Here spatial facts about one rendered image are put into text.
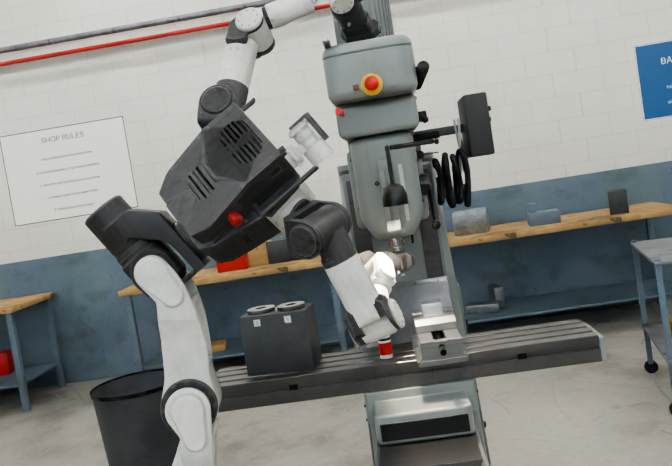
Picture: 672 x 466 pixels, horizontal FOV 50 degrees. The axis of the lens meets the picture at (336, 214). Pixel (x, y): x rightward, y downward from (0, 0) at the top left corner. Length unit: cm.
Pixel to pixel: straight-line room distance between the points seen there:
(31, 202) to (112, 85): 133
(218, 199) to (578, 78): 529
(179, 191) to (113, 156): 517
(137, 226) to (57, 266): 537
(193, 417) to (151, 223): 49
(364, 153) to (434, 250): 62
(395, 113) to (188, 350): 89
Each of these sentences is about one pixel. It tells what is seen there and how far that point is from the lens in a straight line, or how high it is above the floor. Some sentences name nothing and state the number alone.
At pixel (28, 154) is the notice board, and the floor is 217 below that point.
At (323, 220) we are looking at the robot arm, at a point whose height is 143.
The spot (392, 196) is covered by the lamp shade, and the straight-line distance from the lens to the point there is 198.
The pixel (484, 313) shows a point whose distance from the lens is 604.
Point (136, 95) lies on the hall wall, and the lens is 687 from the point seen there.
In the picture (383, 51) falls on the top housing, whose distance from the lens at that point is 205.
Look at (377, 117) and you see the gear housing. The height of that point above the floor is 168.
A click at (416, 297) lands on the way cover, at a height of 105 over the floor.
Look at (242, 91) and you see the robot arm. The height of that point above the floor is 179.
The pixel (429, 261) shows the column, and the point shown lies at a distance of 264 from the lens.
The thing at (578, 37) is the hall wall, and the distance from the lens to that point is 674.
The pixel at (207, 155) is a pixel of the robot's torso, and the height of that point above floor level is 162.
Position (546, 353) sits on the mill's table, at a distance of 226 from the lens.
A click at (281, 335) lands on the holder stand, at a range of 228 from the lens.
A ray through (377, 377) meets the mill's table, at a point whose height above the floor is 91.
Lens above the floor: 153
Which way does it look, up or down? 3 degrees down
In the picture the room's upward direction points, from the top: 9 degrees counter-clockwise
